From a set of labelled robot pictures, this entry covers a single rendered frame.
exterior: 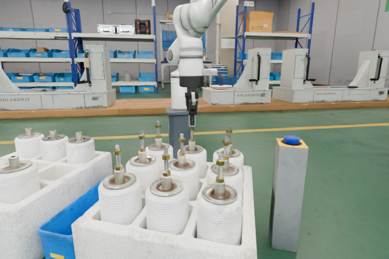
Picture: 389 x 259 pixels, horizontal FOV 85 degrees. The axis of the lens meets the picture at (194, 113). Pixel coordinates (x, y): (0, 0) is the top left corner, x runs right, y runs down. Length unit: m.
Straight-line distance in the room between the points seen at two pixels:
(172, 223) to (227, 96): 2.35
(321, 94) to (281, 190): 2.83
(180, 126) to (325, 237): 0.73
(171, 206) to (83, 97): 2.36
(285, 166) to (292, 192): 0.08
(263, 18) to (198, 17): 5.42
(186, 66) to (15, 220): 0.57
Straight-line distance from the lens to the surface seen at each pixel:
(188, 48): 0.63
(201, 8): 0.64
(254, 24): 5.89
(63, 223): 0.77
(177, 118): 1.10
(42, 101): 2.91
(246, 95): 2.83
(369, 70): 4.13
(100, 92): 2.71
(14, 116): 2.99
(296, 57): 3.21
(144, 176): 0.62
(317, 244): 0.83
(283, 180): 0.65
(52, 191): 0.76
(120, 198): 0.52
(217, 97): 2.71
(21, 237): 0.74
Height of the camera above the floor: 0.51
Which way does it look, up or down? 11 degrees down
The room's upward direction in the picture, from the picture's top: straight up
